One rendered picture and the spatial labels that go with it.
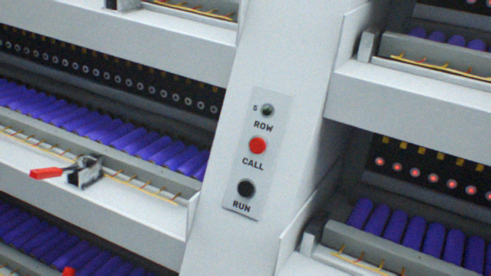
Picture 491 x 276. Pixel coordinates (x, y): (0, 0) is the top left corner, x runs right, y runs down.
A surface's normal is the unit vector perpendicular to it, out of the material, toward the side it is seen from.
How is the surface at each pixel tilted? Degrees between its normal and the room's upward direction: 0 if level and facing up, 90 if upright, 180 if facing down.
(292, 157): 90
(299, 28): 90
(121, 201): 20
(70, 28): 110
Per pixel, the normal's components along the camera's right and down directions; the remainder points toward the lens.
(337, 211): 0.11, -0.88
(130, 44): -0.45, 0.36
